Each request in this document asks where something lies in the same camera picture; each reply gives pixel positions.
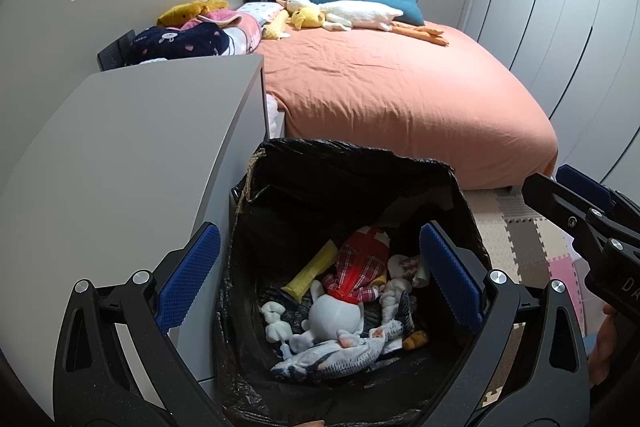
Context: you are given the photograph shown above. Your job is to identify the black panel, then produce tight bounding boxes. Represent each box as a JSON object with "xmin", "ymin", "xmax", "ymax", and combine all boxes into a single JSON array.
[{"xmin": 97, "ymin": 29, "xmax": 136, "ymax": 72}]

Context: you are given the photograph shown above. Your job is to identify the navy printed blanket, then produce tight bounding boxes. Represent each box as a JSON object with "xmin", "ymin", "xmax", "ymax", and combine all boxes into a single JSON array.
[{"xmin": 125, "ymin": 24, "xmax": 232, "ymax": 65}]

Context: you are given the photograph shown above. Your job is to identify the white goose plush toy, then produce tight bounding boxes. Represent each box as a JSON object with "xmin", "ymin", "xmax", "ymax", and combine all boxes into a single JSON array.
[{"xmin": 276, "ymin": 0, "xmax": 450, "ymax": 48}]

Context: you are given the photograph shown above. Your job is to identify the white wardrobe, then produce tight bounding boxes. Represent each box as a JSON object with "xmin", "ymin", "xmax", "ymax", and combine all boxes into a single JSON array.
[{"xmin": 462, "ymin": 0, "xmax": 640, "ymax": 188}]

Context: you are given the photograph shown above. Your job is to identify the pink printed blanket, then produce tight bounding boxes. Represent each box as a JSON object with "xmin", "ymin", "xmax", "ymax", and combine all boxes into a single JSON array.
[{"xmin": 182, "ymin": 9, "xmax": 263, "ymax": 55}]

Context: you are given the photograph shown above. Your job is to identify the person's right hand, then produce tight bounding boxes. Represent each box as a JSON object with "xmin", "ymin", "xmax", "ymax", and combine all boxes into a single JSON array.
[{"xmin": 587, "ymin": 304, "xmax": 623, "ymax": 388}]

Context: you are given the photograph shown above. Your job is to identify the brown plush toy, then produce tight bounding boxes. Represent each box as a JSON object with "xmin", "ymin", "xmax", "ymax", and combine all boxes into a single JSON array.
[{"xmin": 404, "ymin": 330, "xmax": 430, "ymax": 352}]

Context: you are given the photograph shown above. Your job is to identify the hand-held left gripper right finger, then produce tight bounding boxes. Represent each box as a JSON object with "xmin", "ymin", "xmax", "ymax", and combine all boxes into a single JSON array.
[{"xmin": 420, "ymin": 221, "xmax": 591, "ymax": 427}]

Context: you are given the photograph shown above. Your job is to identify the yellow plush pillow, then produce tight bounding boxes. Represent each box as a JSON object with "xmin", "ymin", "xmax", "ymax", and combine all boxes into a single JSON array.
[{"xmin": 157, "ymin": 0, "xmax": 230, "ymax": 28}]

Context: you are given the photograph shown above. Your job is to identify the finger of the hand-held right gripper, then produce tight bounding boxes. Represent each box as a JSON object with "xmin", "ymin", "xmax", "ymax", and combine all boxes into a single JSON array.
[
  {"xmin": 555, "ymin": 164, "xmax": 640, "ymax": 228},
  {"xmin": 521, "ymin": 173, "xmax": 616, "ymax": 258}
]

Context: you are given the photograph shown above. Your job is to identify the yellow duck plush toy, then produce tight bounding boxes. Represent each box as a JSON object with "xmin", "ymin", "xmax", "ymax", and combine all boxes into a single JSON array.
[{"xmin": 289, "ymin": 7, "xmax": 321, "ymax": 30}]

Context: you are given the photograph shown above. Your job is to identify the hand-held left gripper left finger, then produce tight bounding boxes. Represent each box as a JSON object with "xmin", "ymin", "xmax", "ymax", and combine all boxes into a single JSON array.
[{"xmin": 52, "ymin": 223, "xmax": 221, "ymax": 427}]

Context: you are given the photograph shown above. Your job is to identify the yellow spotted small pillow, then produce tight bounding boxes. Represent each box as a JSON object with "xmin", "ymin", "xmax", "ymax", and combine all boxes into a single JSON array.
[{"xmin": 261, "ymin": 9, "xmax": 291, "ymax": 40}]

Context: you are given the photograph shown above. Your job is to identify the white patterned pillow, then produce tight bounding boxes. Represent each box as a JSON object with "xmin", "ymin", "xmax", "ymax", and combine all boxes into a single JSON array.
[{"xmin": 235, "ymin": 1, "xmax": 283, "ymax": 25}]

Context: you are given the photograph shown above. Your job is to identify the white rabbit plush plaid clothes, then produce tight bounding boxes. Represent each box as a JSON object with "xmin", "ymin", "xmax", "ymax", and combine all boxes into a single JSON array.
[{"xmin": 287, "ymin": 229, "xmax": 396, "ymax": 355}]

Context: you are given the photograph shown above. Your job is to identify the bed with orange sheet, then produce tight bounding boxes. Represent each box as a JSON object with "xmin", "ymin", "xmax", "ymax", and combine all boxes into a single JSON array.
[{"xmin": 255, "ymin": 19, "xmax": 558, "ymax": 190}]

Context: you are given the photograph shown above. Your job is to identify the small patterned cloth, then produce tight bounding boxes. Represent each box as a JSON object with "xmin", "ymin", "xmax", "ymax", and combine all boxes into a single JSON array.
[{"xmin": 390, "ymin": 254, "xmax": 431, "ymax": 288}]

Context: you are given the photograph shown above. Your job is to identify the yellow plush stick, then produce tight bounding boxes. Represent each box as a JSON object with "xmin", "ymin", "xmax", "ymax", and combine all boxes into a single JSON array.
[{"xmin": 280, "ymin": 239, "xmax": 341, "ymax": 300}]

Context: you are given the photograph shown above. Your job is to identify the small white plush toy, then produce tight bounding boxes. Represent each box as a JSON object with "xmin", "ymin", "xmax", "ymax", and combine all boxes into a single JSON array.
[{"xmin": 260, "ymin": 301, "xmax": 293, "ymax": 343}]

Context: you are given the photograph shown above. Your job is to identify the foam puzzle floor mat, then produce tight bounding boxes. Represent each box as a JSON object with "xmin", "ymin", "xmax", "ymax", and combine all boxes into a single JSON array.
[{"xmin": 470, "ymin": 189, "xmax": 601, "ymax": 408}]

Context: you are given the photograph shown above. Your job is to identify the black plastic bag lined bin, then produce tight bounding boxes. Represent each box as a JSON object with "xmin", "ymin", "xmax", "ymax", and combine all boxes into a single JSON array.
[{"xmin": 215, "ymin": 138, "xmax": 493, "ymax": 427}]

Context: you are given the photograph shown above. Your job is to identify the grey fish plush toy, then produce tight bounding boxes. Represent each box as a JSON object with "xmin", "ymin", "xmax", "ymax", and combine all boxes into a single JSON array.
[{"xmin": 270, "ymin": 292, "xmax": 416, "ymax": 383}]

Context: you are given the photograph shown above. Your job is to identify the white fluffy towel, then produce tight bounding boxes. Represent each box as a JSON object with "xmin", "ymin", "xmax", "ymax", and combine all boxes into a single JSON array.
[{"xmin": 380, "ymin": 279, "xmax": 413, "ymax": 313}]

